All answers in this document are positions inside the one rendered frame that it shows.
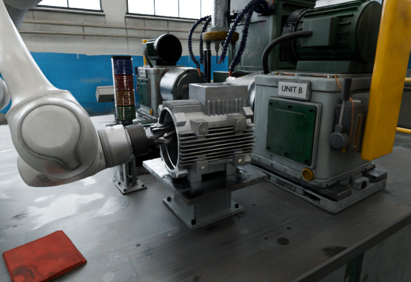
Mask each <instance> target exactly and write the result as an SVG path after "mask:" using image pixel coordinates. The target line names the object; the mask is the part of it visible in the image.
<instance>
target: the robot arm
mask: <svg viewBox="0 0 411 282"><path fill-rule="evenodd" d="M42 1H43V0H0V72H1V75H2V77H3V79H4V81H3V80H2V79H1V77H0V110H2V109H4V108H5V107H6V106H7V105H8V104H9V102H10V99H12V106H11V107H10V109H9V110H8V112H7V114H6V120H7V123H8V125H9V128H10V133H11V138H12V142H13V145H14V146H15V149H16V151H17V152H18V156H17V166H18V171H19V173H20V176H21V178H22V180H23V181H24V183H25V184H26V185H28V186H30V187H55V186H59V185H64V184H69V183H72V182H76V181H78V180H82V179H85V178H88V177H90V176H93V175H95V174H97V173H99V172H100V171H103V170H104V169H108V168H112V167H114V166H118V165H122V164H124V163H128V162H131V156H133V158H135V157H138V156H141V155H145V154H148V153H149V146H153V145H161V144H163V143H165V146H170V145H172V144H173V143H175V142H178V140H177V133H176V128H175V125H174V121H171V122H164V123H160V124H151V125H150V128H147V129H144V127H143V125H142V124H140V123H138V124H133V125H128V126H125V129H124V127H123V126H122V125H121V124H119V125H115V126H111V127H106V128H100V129H98V130H96V129H95V127H94V125H93V123H92V121H91V119H90V117H89V115H88V113H87V111H86V110H85V109H84V108H83V107H82V106H81V105H80V104H79V103H78V102H77V101H76V99H75V98H74V97H73V95H72V94H71V93H70V92H69V91H66V90H62V89H57V88H55V87H54V86H53V85H52V84H51V83H50V82H49V81H48V80H47V78H46V77H45V75H44V74H43V73H42V71H41V70H40V69H39V67H38V65H37V64H36V63H35V61H34V59H33V58H32V56H31V54H30V52H29V51H28V49H27V47H26V45H25V44H24V42H23V40H22V38H21V36H20V35H19V33H18V31H19V29H20V26H21V24H22V22H23V20H24V18H25V16H26V13H27V11H28V10H29V9H32V8H34V7H36V6H37V5H38V4H39V3H41V2H42Z"/></svg>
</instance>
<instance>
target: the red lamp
mask: <svg viewBox="0 0 411 282"><path fill-rule="evenodd" d="M113 84H114V90H117V91H127V90H133V89H134V77H133V74H131V75H113Z"/></svg>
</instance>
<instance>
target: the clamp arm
mask: <svg viewBox="0 0 411 282"><path fill-rule="evenodd" d="M211 56H212V54H211V50H204V83H211Z"/></svg>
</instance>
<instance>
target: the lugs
mask: <svg viewBox="0 0 411 282"><path fill-rule="evenodd" d="M161 110H162V105H159V107H158V115H160V112H161ZM241 115H242V116H244V117H246V119H250V118H251V117H252V116H253V112H252V110H251V108H250V106H248V107H243V108H242V109H241ZM173 119H174V123H175V125H176V127H181V126H185V124H186V123H187V120H186V117H185V114H184V113H175V115H174V117H173ZM160 158H161V161H163V157H162V155H161V151H160ZM250 161H251V158H250V155H249V154H246V155H245V165H247V164H248V163H249V162H250ZM175 173H176V177H177V178H181V177H185V176H186V175H187V173H188V171H187V168H186V166H177V168H176V170H175Z"/></svg>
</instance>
